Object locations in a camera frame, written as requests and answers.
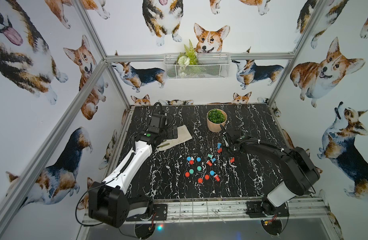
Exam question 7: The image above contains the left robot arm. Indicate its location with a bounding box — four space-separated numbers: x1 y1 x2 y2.
88 125 179 228

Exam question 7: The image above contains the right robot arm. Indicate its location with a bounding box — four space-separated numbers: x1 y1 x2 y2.
221 128 320 214

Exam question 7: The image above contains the beige paper sheet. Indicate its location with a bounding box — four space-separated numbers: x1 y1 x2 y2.
157 125 193 152

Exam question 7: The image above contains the potted green plant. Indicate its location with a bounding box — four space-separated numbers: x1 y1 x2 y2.
207 109 228 133

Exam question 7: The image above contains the fern and white flower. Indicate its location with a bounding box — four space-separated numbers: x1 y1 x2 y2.
175 40 199 77

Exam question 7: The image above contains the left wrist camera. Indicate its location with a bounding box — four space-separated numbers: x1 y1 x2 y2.
147 114 167 134

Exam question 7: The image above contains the white wire basket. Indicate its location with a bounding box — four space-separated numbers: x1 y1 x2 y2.
164 54 232 79

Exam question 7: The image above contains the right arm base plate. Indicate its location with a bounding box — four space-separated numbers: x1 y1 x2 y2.
246 201 289 218

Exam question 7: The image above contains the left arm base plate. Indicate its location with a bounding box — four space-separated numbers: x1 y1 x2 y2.
126 204 168 222

